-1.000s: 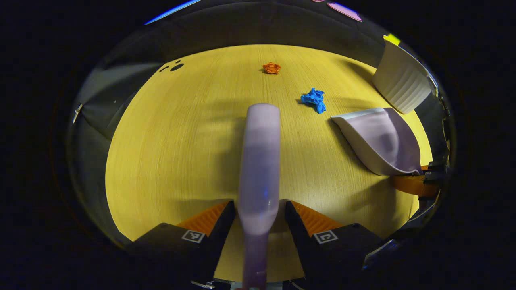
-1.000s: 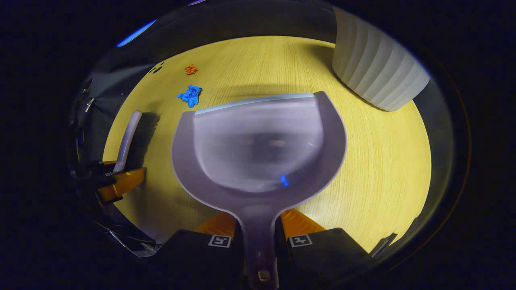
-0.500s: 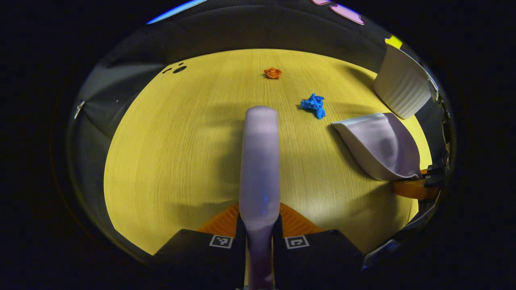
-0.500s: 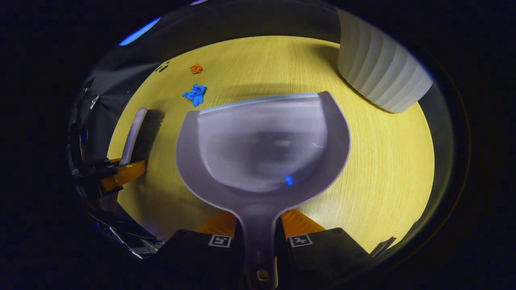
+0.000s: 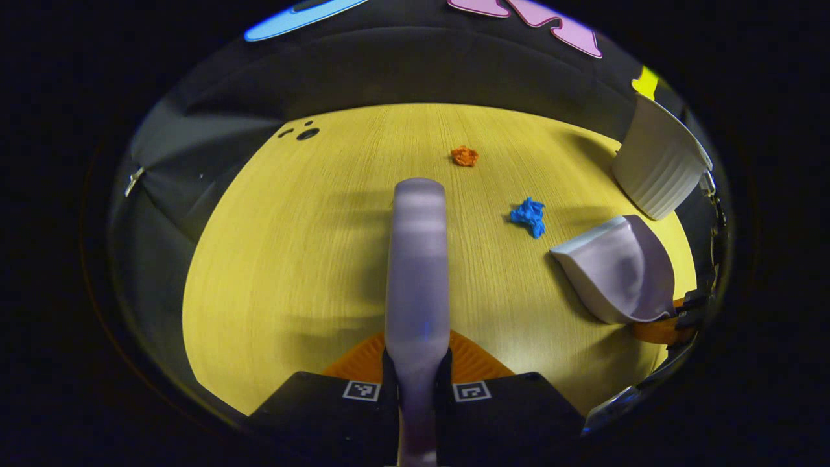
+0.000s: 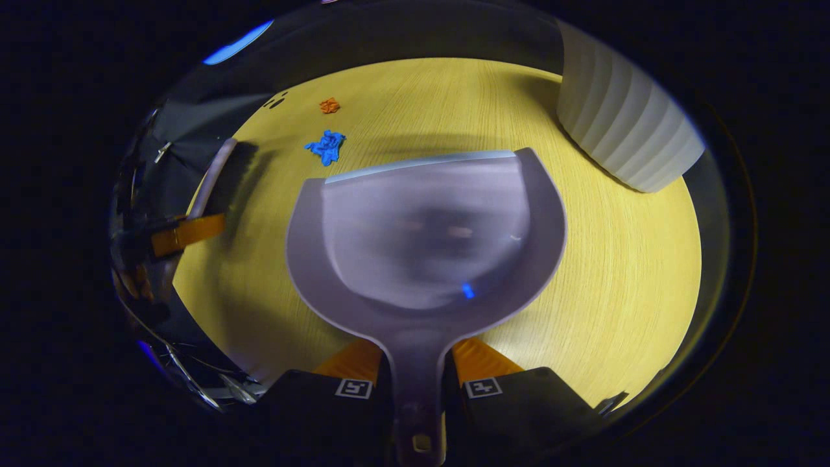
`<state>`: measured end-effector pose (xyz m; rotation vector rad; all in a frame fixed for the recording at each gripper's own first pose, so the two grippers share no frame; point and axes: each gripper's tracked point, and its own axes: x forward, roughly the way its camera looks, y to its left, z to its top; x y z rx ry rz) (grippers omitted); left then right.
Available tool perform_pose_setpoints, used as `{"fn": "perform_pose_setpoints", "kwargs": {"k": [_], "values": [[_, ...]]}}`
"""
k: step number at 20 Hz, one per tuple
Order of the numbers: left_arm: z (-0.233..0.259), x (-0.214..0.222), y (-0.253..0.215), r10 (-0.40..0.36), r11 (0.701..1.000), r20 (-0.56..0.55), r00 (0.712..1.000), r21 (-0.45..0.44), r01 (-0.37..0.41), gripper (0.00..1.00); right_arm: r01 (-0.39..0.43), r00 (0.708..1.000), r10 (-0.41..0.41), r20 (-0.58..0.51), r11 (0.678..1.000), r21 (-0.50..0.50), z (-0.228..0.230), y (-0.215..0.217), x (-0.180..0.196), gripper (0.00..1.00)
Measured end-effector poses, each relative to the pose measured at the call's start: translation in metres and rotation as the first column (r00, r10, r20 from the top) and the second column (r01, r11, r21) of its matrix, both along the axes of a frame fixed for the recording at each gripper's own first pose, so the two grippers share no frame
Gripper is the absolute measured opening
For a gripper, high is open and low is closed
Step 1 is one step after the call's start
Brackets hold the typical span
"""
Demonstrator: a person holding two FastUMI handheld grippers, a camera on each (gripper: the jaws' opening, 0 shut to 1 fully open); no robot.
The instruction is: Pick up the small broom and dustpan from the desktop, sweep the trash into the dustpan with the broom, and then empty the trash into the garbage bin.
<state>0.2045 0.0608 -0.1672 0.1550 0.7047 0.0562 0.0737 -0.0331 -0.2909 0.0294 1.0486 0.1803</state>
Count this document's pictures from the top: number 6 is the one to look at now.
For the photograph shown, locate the light purple dustpan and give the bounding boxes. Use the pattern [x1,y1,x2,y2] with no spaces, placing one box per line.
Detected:
[285,147,568,467]

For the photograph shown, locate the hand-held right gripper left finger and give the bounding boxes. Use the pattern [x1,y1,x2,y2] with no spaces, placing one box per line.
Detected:
[255,337,397,467]

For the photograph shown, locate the wooden desktop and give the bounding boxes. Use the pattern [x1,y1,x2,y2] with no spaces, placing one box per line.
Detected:
[172,57,703,406]

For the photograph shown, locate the blue paper trash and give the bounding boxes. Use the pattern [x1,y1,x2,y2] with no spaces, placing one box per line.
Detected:
[304,129,347,167]

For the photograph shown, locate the white ribbed garbage bin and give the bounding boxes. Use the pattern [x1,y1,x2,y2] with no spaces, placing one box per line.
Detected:
[556,19,707,194]

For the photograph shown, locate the light purple small broom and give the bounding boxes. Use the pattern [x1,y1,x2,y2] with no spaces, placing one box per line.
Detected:
[187,137,261,219]

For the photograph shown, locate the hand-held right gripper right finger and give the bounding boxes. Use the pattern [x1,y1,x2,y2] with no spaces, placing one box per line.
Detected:
[444,336,610,467]

